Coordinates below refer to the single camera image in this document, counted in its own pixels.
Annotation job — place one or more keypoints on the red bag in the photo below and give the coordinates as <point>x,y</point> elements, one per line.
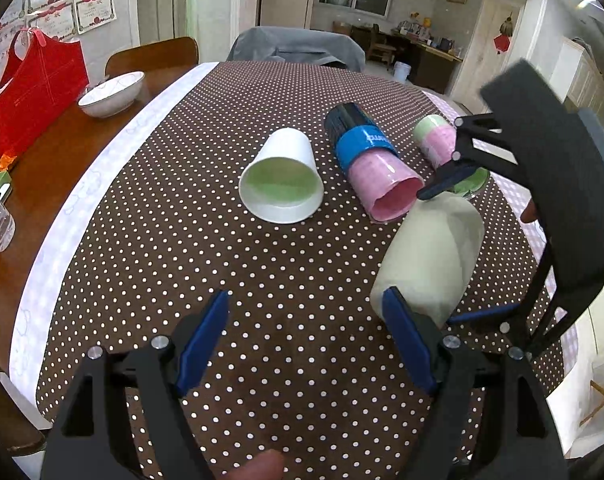
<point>32,100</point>

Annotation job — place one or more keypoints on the pale cream cup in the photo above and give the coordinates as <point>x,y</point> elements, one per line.
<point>432,255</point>

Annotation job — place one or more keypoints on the white cup green inside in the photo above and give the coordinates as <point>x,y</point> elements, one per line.
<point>282,185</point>

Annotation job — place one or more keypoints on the wooden side table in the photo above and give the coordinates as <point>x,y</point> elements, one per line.
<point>47,165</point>

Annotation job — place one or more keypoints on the dark cluttered desk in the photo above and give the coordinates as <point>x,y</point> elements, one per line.
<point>432,57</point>

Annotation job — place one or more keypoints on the person's left hand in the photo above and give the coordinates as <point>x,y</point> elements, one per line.
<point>257,467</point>

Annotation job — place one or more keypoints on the red door ornament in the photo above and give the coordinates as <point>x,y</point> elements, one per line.
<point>504,35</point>

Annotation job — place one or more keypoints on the white patterned table cover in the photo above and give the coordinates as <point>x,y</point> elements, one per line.
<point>82,195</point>

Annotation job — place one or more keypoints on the white ceramic bowl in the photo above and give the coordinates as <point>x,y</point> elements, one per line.
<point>111,95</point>

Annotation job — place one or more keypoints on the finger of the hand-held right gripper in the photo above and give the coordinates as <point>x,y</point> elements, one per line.
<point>449,180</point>
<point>482,314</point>

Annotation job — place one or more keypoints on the white door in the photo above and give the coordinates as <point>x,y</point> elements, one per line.
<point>484,70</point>

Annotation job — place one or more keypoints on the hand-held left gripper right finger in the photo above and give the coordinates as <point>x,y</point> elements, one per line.
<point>407,335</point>

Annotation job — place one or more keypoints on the group of wall certificates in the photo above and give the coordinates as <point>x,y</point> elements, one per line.
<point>89,10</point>

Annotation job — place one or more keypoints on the person's right hand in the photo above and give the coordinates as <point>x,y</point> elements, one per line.
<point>528,213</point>

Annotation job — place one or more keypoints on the pink and green cup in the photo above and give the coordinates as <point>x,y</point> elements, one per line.
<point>434,142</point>

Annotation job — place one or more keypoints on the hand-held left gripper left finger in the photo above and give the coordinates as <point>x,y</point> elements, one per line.
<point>202,342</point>

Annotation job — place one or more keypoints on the white bucket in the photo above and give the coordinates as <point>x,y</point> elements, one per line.
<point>402,72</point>

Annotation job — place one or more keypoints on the brown polka dot tablecloth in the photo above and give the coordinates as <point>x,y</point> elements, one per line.
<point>232,270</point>

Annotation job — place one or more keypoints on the wooden frame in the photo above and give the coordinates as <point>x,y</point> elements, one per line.
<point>602,400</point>

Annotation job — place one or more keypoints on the green curtain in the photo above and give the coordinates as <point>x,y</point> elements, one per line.
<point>188,0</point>

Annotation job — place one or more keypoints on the pink checked tablecloth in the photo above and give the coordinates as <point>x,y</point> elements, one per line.
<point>532,232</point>

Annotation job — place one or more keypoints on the dark wooden chair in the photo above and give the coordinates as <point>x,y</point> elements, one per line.
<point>379,47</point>

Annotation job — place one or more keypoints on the blue and pink cup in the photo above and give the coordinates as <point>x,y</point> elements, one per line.
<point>377,170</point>

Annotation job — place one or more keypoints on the white cabinet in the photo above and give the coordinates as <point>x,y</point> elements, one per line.
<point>584,75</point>

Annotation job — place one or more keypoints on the grey covered chair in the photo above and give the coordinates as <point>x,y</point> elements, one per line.
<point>292,45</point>

